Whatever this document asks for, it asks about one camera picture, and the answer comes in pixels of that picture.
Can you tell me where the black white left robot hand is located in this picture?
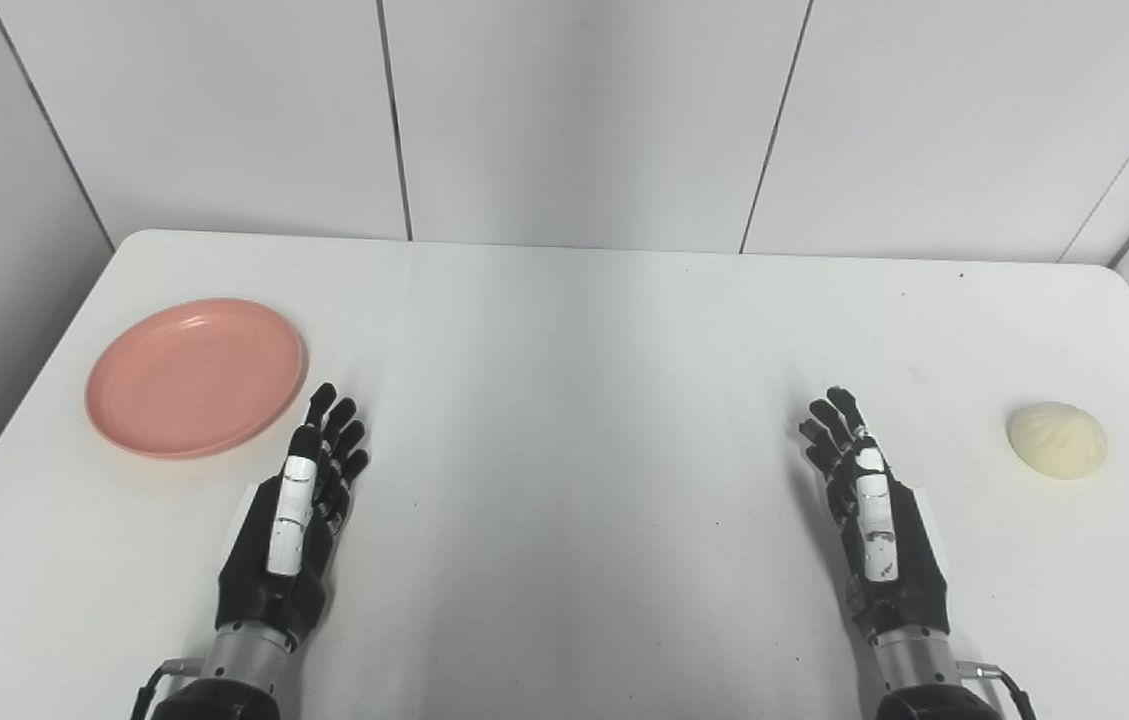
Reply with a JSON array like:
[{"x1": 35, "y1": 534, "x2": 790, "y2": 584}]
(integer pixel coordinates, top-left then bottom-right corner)
[{"x1": 215, "y1": 383, "x2": 371, "y2": 651}]

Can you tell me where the pink round plate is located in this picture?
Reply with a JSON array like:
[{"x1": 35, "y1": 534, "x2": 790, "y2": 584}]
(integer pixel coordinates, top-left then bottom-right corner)
[{"x1": 85, "y1": 298, "x2": 307, "y2": 460}]

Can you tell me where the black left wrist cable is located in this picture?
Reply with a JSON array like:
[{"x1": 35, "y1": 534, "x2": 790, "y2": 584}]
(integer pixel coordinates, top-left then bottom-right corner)
[{"x1": 130, "y1": 658, "x2": 207, "y2": 720}]

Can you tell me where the white steamed bun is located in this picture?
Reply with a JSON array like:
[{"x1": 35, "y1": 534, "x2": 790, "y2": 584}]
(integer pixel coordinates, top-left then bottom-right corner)
[{"x1": 1006, "y1": 402, "x2": 1109, "y2": 480}]

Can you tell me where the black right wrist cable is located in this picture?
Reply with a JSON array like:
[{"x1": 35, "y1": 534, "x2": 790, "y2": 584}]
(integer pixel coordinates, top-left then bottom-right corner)
[{"x1": 957, "y1": 661, "x2": 1038, "y2": 720}]

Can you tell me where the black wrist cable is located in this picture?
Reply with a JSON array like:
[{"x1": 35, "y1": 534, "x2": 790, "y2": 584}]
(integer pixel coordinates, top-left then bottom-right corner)
[
  {"x1": 957, "y1": 661, "x2": 1038, "y2": 720},
  {"x1": 130, "y1": 658, "x2": 207, "y2": 720}
]

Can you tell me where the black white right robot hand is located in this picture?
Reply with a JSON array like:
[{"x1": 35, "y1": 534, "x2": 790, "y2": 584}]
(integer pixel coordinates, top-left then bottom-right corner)
[{"x1": 799, "y1": 387, "x2": 952, "y2": 641}]

